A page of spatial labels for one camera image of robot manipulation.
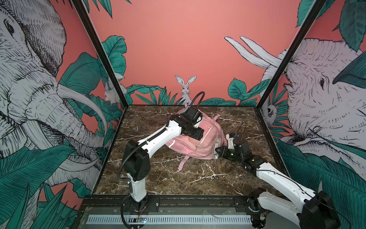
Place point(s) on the black front mounting rail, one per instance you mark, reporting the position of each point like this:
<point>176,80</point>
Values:
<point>154,203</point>

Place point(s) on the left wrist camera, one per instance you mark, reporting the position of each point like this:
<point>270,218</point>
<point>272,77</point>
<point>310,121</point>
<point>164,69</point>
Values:
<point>193,114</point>

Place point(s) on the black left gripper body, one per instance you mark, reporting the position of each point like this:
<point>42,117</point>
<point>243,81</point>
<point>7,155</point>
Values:
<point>196,132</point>

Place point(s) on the white perforated cable tray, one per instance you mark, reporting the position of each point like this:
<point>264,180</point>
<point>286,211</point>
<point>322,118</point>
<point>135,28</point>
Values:
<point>170,219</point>

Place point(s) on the black right corner frame post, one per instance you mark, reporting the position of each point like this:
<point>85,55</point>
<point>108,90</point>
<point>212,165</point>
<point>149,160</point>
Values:
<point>311,16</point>

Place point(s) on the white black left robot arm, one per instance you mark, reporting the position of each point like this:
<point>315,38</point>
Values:
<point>136,163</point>

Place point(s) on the black corner frame post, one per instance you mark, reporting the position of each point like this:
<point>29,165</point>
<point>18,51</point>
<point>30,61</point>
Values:
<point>311,16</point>
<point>88,25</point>

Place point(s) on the black left corner frame post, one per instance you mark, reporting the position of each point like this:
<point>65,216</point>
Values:
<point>88,25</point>

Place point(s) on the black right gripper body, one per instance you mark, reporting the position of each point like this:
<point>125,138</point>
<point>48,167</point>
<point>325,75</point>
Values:
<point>232,155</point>

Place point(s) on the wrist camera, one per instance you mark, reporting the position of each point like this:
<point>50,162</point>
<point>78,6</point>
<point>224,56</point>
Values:
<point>193,114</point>
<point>230,139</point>

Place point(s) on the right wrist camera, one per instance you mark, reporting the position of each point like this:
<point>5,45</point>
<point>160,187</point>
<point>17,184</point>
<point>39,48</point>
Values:
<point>230,139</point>

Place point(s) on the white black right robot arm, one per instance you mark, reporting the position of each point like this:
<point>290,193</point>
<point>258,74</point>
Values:
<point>301,205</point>

